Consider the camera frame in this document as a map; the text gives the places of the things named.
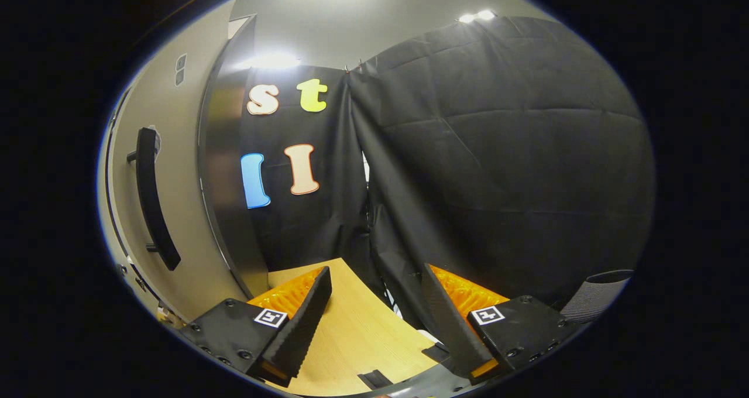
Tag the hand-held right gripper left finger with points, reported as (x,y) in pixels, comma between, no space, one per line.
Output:
(304,325)

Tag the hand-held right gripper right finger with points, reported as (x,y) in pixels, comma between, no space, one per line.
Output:
(447,328)

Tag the grey cabinet door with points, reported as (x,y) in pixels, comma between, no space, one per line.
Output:
(187,210)

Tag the small black flat piece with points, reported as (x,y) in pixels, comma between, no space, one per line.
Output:
(374,379)
(436,352)

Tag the black backdrop cloth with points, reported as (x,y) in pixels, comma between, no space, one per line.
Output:
(333,210)
(515,152)

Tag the grey ribbed fabric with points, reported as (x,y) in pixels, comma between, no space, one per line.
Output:
(597,295)

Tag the ceiling light panel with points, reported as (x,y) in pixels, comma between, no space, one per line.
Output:
(477,16)

